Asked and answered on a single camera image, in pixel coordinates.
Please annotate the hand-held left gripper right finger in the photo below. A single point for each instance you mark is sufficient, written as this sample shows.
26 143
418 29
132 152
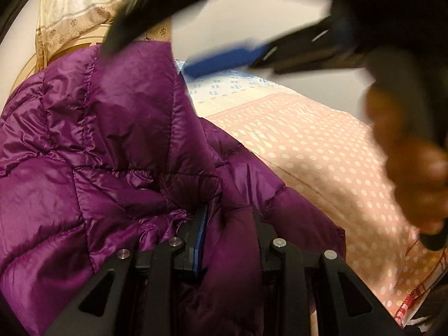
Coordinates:
266 239

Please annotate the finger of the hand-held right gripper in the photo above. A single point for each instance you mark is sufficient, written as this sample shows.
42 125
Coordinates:
147 10
227 59

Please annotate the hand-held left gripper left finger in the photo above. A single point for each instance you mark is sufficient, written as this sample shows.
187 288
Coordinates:
199 238

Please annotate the purple puffer jacket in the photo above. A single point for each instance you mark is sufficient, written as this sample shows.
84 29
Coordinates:
105 140

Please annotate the person's right hand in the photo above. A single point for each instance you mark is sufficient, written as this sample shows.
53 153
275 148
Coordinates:
413 168

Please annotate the beige patterned curtain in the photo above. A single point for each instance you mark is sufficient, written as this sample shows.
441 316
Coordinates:
80 3

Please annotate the checked pastel bed blanket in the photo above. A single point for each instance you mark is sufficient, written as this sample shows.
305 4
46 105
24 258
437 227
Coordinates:
297 140

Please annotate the wooden headboard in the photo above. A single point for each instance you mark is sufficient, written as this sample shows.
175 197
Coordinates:
29 71

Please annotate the red and white checked cloth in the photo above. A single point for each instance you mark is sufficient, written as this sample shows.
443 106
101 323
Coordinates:
409 304

